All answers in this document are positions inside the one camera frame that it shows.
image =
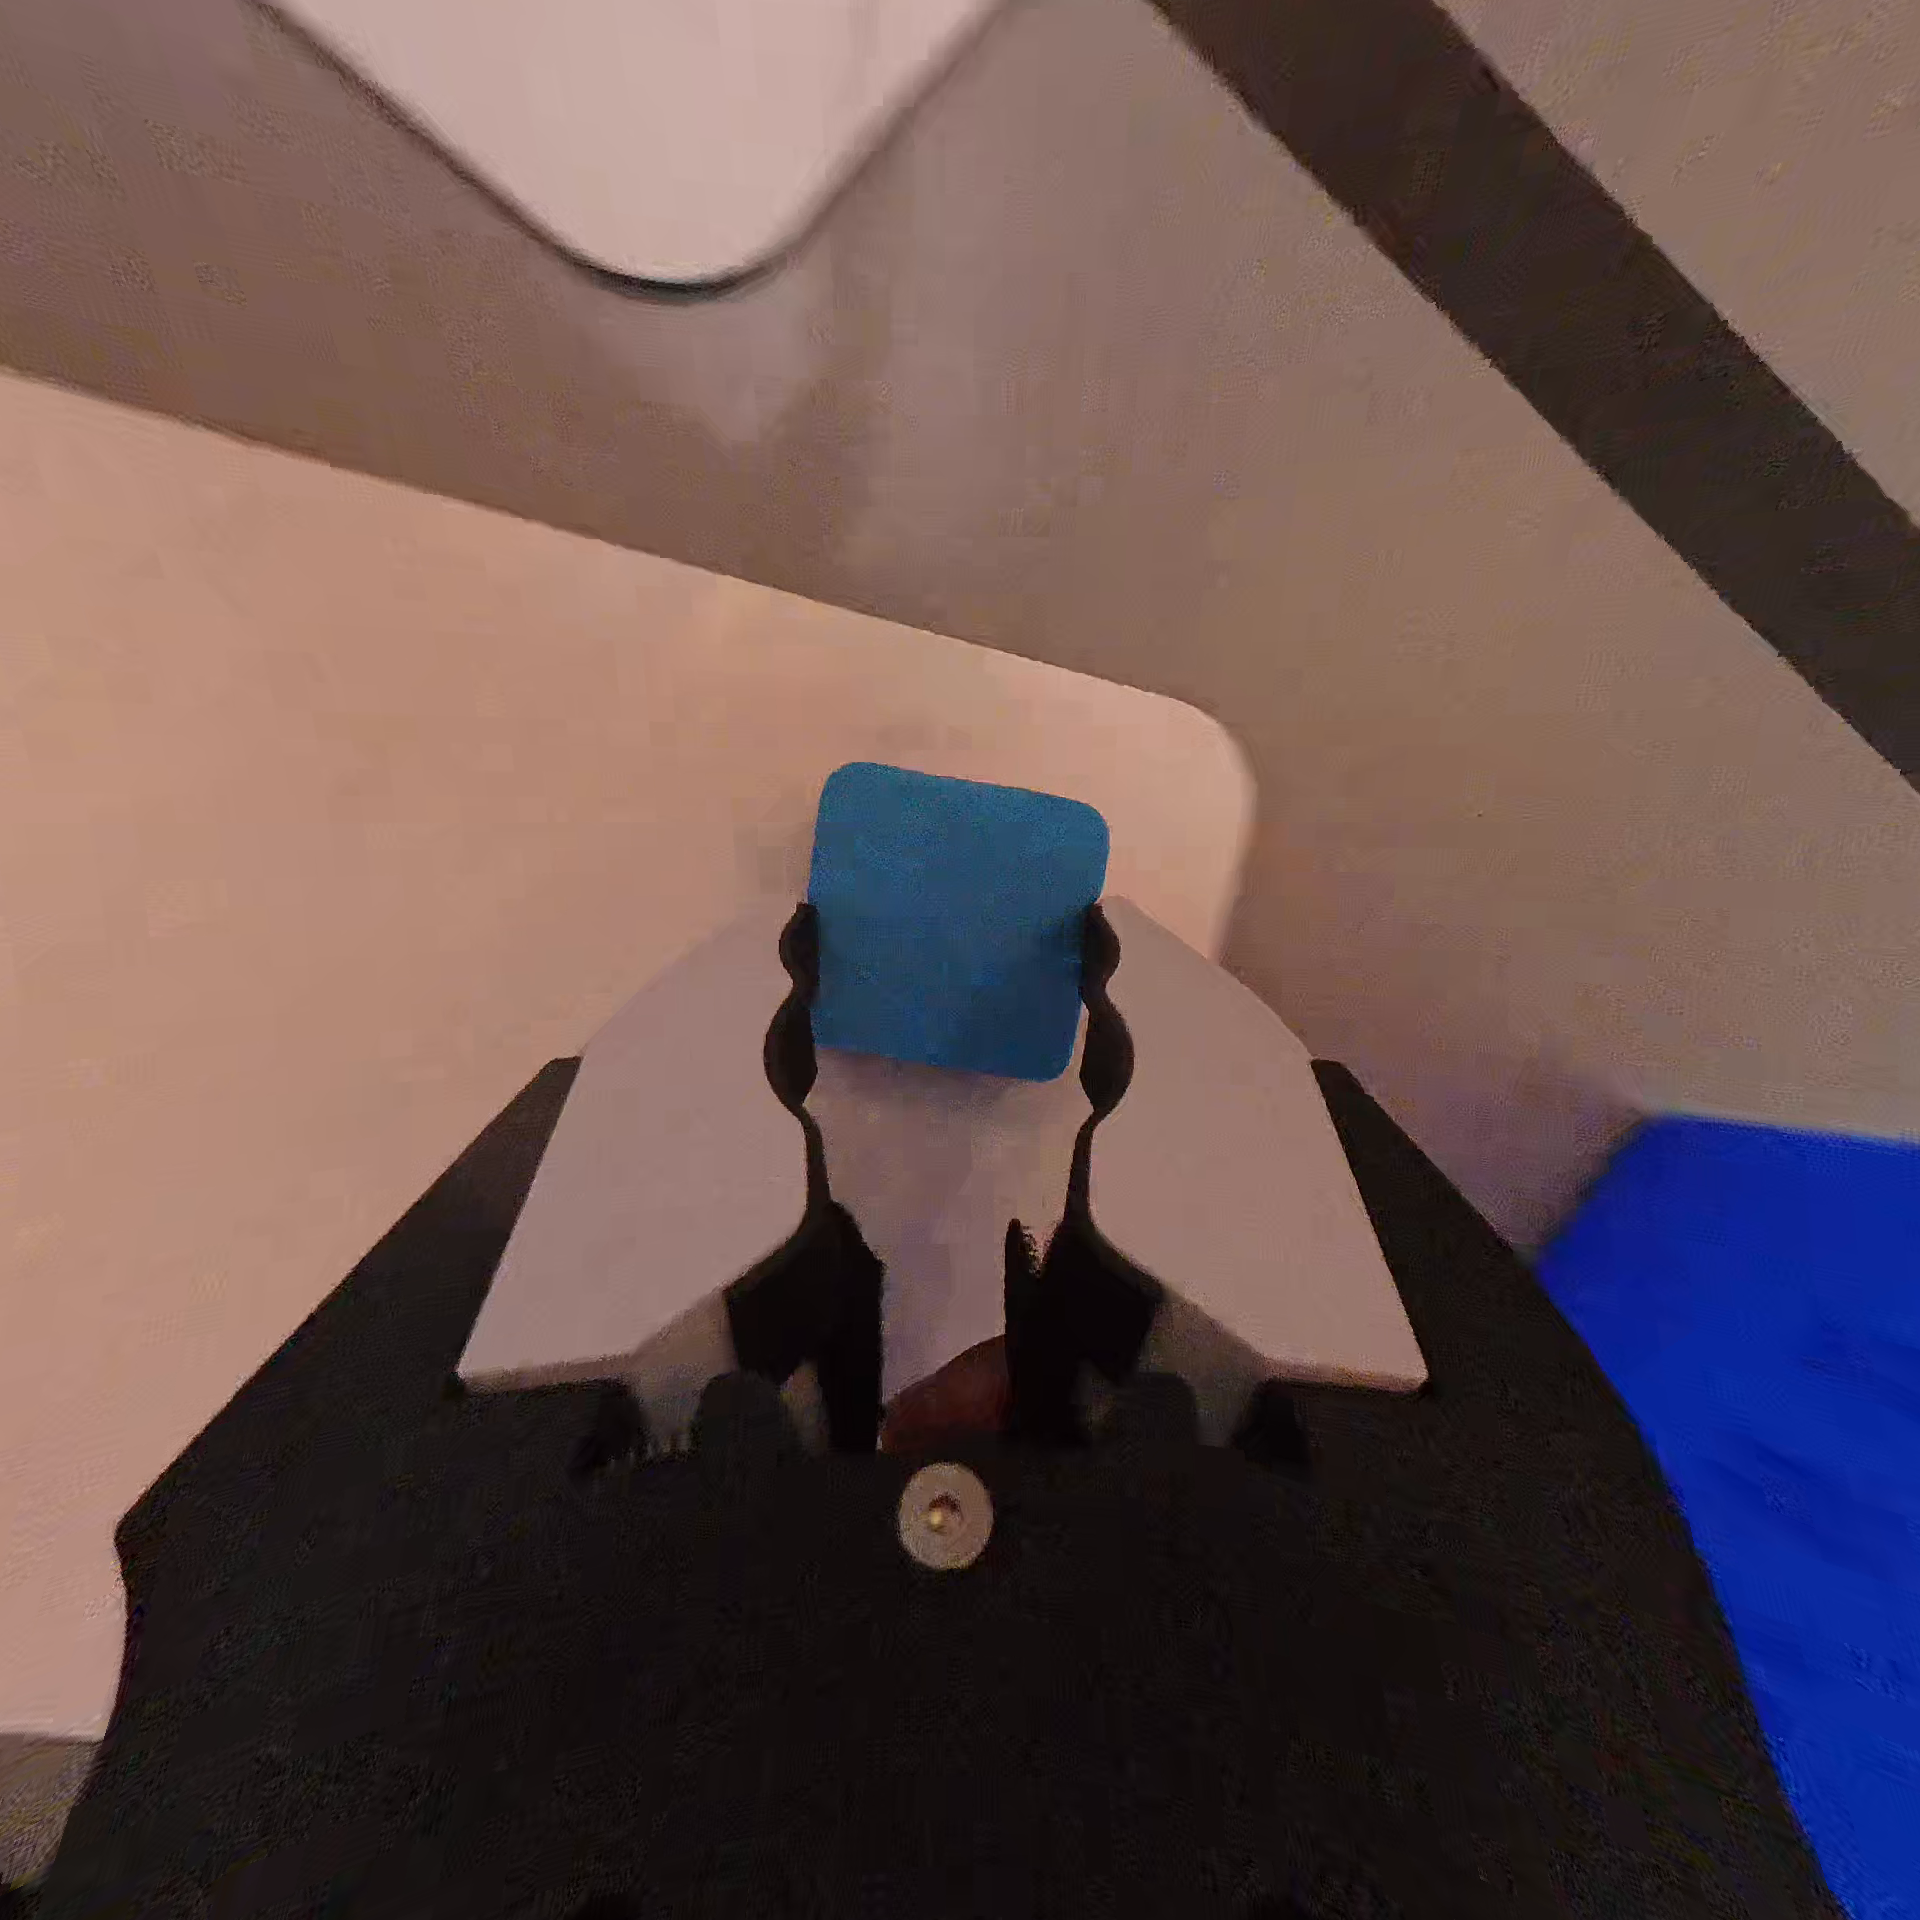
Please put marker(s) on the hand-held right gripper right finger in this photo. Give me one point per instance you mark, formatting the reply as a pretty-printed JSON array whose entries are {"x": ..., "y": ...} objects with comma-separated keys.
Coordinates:
[{"x": 1243, "y": 1200}]

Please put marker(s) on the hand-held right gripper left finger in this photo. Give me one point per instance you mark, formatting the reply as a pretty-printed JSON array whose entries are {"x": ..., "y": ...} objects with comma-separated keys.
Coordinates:
[{"x": 661, "y": 1200}]

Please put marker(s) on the blue whiteboard eraser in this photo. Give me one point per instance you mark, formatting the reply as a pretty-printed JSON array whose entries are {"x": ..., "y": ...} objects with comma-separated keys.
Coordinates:
[{"x": 954, "y": 916}]

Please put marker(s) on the white whiteboard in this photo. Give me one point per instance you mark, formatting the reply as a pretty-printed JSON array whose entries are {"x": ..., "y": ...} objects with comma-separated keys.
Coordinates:
[{"x": 375, "y": 826}]

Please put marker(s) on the blue plastic storage bin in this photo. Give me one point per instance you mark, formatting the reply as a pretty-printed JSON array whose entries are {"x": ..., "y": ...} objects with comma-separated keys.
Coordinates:
[{"x": 1769, "y": 1426}]

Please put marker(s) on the white metal desk stand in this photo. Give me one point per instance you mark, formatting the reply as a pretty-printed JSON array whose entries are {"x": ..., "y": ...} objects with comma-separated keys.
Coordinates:
[{"x": 644, "y": 119}]

